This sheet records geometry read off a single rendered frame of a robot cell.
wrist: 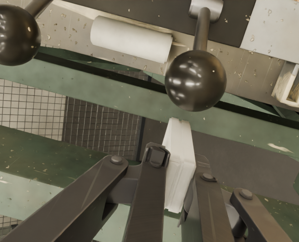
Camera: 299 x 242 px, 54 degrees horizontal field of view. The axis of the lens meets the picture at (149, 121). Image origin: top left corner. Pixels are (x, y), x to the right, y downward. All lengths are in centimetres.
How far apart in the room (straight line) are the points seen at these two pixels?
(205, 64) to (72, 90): 26
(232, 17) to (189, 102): 12
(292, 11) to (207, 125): 17
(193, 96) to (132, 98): 23
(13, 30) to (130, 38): 13
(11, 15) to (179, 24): 14
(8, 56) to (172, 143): 11
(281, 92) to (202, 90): 17
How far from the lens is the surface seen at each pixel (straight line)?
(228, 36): 28
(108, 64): 124
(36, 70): 42
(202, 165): 17
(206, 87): 17
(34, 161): 39
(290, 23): 30
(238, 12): 28
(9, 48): 19
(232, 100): 100
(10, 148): 41
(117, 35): 30
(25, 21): 20
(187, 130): 19
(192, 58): 17
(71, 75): 40
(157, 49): 29
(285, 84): 32
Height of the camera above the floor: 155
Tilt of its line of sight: 34 degrees down
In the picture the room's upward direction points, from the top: 88 degrees counter-clockwise
